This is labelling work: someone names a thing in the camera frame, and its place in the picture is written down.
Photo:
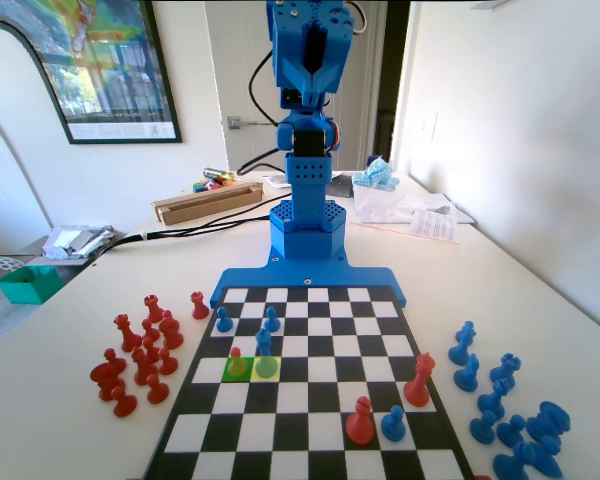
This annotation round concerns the blue bishop chess piece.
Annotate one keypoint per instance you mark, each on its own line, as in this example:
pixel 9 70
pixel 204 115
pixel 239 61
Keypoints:
pixel 512 462
pixel 264 350
pixel 492 401

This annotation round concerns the red pawn chess piece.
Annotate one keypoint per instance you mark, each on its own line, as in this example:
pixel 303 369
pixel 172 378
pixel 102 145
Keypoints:
pixel 237 364
pixel 167 316
pixel 168 364
pixel 150 331
pixel 109 392
pixel 157 391
pixel 151 352
pixel 124 405

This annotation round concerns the blue board mounting plate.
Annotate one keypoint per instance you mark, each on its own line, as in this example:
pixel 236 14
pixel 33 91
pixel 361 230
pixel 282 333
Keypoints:
pixel 260 277

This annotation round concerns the blue pawn chess piece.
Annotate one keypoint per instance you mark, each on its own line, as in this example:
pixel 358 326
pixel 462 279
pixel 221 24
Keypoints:
pixel 224 322
pixel 393 427
pixel 510 434
pixel 482 430
pixel 272 322

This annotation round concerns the blue knight chess piece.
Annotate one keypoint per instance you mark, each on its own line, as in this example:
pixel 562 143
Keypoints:
pixel 461 347
pixel 467 376

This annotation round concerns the red queen chess piece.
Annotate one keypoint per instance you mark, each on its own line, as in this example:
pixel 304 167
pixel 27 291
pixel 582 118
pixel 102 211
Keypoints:
pixel 127 337

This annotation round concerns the red king chess piece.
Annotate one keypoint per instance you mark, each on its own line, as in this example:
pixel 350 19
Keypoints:
pixel 418 385

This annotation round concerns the red bishop chess piece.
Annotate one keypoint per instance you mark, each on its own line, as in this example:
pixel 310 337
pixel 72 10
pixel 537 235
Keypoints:
pixel 360 425
pixel 141 370

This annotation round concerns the blue rook chess piece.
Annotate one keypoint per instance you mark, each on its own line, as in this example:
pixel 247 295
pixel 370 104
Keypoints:
pixel 505 372

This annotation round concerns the blue queen chess piece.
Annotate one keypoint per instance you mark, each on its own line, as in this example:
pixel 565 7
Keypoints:
pixel 547 422

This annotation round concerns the blue king chess piece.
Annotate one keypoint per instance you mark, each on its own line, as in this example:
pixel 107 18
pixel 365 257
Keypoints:
pixel 549 460

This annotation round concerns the white door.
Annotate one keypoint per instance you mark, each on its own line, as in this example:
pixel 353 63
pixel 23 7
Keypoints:
pixel 230 60

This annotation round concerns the white paper sheets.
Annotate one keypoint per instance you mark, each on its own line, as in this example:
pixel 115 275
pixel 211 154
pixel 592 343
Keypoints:
pixel 275 181

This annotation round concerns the silver yellow cylinder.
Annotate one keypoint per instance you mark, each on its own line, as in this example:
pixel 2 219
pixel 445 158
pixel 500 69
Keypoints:
pixel 217 173

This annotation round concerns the colourful marker stack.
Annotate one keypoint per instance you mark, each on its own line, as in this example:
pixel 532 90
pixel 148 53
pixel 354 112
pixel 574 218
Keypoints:
pixel 205 186

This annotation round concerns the clear plastic bag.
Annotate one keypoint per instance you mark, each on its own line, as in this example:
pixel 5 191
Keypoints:
pixel 380 205

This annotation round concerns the long cardboard box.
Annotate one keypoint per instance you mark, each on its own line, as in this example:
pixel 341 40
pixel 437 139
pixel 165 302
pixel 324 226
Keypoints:
pixel 205 205

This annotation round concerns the black framed map poster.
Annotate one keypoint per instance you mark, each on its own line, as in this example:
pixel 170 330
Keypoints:
pixel 115 75

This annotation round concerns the printed paper sheet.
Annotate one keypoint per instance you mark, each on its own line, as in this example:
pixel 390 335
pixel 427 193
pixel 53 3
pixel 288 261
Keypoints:
pixel 435 226

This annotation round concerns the white paper stack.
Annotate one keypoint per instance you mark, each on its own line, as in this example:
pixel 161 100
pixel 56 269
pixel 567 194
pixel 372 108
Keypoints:
pixel 460 215

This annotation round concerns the white arched panel black rim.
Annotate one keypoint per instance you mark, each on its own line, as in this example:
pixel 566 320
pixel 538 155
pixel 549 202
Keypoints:
pixel 10 75

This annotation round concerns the grey white paper pile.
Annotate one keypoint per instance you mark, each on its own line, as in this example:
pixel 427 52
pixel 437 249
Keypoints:
pixel 75 240

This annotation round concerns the black white chessboard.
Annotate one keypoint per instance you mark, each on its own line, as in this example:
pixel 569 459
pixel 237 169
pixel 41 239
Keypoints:
pixel 300 400

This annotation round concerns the teal open box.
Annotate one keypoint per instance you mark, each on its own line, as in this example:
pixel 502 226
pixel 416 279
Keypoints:
pixel 30 287

